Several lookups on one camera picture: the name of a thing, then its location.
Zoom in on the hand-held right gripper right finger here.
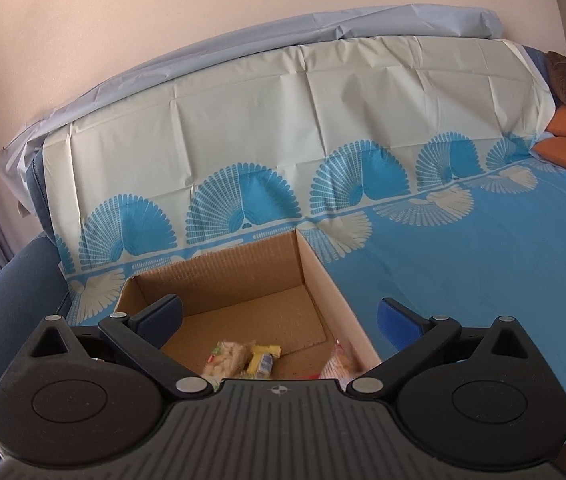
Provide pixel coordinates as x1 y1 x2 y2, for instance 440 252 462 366
345 297 531 403

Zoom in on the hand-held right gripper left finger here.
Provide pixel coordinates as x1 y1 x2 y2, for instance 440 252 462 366
23 294 214 403

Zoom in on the red-ended clear snack packet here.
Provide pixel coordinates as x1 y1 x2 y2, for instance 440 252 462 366
303 339 366 392

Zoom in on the brown cardboard box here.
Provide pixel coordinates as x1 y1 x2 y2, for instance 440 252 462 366
113 229 383 393

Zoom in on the white rice cracker packet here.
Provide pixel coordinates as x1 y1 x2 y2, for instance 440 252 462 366
202 340 254 381

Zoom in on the blue fan-print cloth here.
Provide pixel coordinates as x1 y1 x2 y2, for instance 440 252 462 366
43 35 566 456

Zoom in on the yellow snack packet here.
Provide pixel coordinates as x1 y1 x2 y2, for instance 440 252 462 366
243 344 283 380

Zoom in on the pale grey plastic sheet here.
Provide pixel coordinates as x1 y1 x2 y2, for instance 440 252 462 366
0 4 504 211

